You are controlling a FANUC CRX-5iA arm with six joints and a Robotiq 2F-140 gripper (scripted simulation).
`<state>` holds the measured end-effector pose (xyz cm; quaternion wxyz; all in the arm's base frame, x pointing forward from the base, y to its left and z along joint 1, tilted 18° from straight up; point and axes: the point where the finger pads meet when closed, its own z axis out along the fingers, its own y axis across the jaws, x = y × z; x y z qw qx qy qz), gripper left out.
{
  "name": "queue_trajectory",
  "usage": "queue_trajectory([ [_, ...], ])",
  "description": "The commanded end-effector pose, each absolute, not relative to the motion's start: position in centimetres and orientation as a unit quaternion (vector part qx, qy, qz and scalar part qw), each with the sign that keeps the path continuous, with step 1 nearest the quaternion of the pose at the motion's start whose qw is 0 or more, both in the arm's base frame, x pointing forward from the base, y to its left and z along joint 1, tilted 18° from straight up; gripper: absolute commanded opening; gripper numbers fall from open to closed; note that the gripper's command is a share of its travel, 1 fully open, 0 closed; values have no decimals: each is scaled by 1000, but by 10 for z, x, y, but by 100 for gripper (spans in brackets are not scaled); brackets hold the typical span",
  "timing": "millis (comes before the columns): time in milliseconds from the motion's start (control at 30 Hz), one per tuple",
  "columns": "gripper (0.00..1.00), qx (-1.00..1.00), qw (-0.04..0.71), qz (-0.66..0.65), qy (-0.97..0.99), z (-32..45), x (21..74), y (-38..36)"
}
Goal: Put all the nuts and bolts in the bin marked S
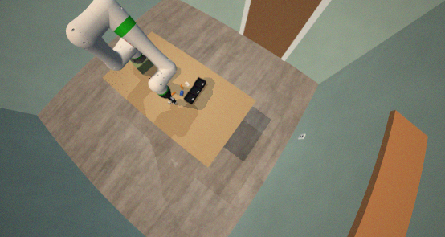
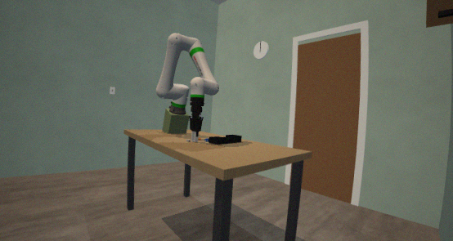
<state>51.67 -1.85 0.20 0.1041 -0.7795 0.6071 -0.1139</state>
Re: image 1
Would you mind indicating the black rack of bins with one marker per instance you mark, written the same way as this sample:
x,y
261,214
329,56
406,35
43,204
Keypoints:
x,y
195,90

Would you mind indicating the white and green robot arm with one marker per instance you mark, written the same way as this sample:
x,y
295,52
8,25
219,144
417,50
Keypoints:
x,y
86,32

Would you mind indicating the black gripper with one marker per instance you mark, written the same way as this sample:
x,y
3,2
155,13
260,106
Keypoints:
x,y
171,99

